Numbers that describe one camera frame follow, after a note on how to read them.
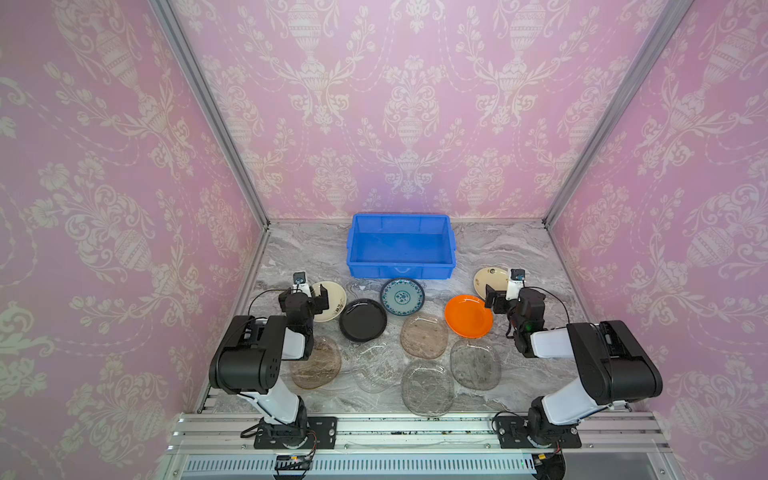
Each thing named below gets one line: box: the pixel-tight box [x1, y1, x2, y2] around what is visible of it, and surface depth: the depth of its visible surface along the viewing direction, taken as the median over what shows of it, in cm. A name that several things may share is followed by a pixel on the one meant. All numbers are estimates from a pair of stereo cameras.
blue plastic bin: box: [346, 213, 457, 279], surface depth 114 cm
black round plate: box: [339, 298, 388, 342], surface depth 94 cm
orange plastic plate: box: [444, 294, 494, 339], surface depth 95 cm
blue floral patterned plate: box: [380, 278, 426, 316], surface depth 102 cm
